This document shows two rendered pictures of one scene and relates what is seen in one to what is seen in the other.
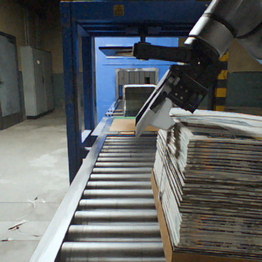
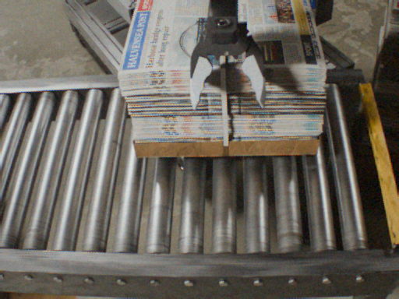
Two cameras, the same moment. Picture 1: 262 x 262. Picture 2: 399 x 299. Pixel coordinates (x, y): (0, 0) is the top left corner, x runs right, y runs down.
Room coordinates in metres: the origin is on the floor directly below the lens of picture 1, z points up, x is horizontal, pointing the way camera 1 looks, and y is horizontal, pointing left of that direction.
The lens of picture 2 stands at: (0.50, 0.56, 1.64)
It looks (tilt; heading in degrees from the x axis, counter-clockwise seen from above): 52 degrees down; 277
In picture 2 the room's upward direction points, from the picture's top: 7 degrees counter-clockwise
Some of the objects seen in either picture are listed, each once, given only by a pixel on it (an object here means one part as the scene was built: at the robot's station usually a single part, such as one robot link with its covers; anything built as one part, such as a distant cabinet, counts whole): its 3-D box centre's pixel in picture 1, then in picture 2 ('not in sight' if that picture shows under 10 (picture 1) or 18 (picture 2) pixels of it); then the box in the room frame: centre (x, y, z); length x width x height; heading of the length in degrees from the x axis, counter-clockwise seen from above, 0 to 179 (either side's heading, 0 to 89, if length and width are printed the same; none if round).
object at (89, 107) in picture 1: (89, 120); not in sight; (2.17, 0.36, 0.77); 0.09 x 0.09 x 1.55; 0
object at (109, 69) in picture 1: (138, 82); not in sight; (4.59, -0.12, 1.04); 1.51 x 1.30 x 2.07; 0
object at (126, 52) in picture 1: (142, 52); not in sight; (1.87, -0.08, 1.30); 0.55 x 0.55 x 0.03; 0
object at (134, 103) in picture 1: (140, 99); not in sight; (2.44, -0.07, 0.93); 0.38 x 0.30 x 0.26; 0
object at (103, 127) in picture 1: (142, 130); not in sight; (1.87, -0.08, 0.75); 0.70 x 0.65 x 0.10; 0
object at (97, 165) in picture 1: (151, 168); (28, 167); (0.99, -0.08, 0.77); 0.47 x 0.05 x 0.05; 90
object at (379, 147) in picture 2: not in sight; (382, 156); (0.19, -0.07, 0.81); 0.43 x 0.03 x 0.02; 90
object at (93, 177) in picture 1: (154, 181); (79, 167); (0.86, -0.08, 0.77); 0.47 x 0.05 x 0.05; 90
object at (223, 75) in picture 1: (220, 92); not in sight; (1.51, -0.51, 1.05); 0.05 x 0.05 x 0.45; 0
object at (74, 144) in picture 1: (74, 136); not in sight; (1.57, 0.36, 0.77); 0.09 x 0.09 x 1.55; 0
